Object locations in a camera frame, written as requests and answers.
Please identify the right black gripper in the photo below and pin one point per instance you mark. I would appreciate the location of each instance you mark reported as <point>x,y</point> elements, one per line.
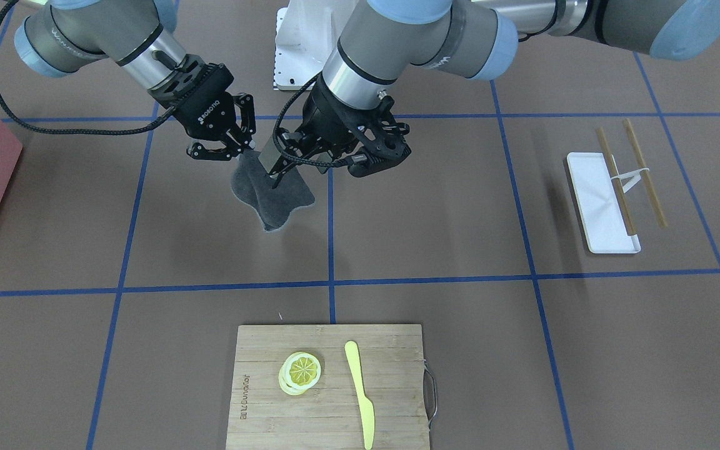
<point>205,119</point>

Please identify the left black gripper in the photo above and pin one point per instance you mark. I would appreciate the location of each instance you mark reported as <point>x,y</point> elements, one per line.
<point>324,123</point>

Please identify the grey cloth towel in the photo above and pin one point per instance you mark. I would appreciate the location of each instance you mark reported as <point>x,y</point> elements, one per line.
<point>272,203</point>

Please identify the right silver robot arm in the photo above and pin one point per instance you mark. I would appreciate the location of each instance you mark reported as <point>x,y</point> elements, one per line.
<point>63,36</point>

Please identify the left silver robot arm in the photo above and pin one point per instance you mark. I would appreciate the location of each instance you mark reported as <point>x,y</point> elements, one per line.
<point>479,40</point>

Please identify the yellow lemon slice toy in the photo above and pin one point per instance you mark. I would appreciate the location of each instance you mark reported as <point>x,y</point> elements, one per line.
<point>299,373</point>

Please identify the yellow plastic knife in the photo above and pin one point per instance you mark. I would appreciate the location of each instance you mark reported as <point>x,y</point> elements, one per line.
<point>365,406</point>

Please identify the wooden cutting board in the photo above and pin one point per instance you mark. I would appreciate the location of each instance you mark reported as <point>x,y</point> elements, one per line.
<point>327,416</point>

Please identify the white towel rack stand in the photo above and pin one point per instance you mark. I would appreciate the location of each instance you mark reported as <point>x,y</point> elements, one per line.
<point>599,191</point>

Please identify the white camera pillar base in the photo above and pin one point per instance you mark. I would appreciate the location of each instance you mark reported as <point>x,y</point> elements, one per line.
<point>306,34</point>

